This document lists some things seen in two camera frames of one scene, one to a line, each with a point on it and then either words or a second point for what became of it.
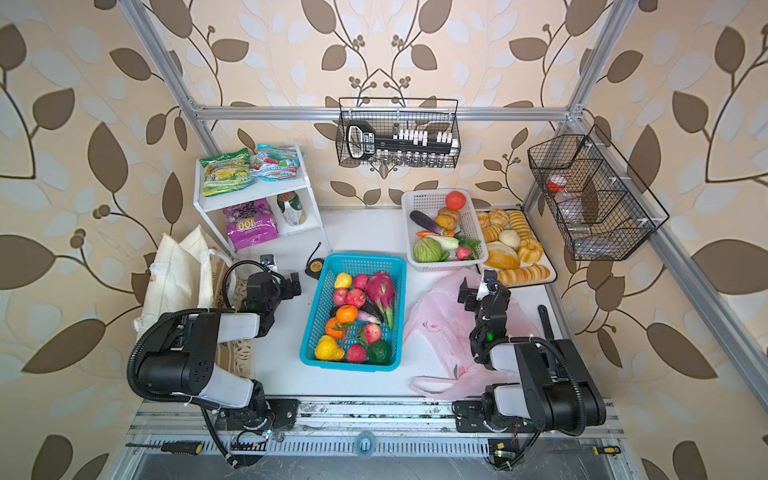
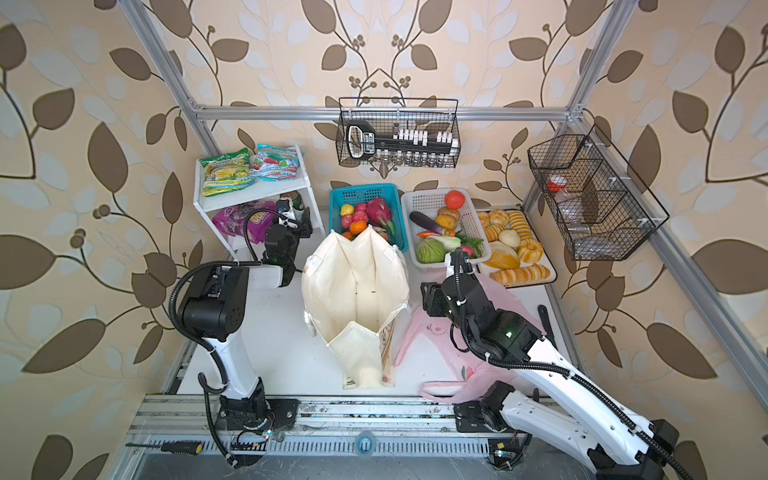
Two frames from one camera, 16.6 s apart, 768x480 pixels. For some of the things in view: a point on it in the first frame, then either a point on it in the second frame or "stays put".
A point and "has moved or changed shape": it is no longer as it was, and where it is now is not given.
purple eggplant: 425,221 stays put
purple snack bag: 250,223 has moved or changed shape
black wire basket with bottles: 398,132 stays put
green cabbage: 429,250 stays put
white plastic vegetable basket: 428,203 stays put
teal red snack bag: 275,163 stays put
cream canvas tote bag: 181,278 → 353,292
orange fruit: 347,314 → 357,226
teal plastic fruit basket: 321,303 → 353,196
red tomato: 455,200 stays put
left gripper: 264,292 → 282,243
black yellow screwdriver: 182,447 stays put
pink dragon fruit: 381,289 → 379,213
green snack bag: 226,173 stays put
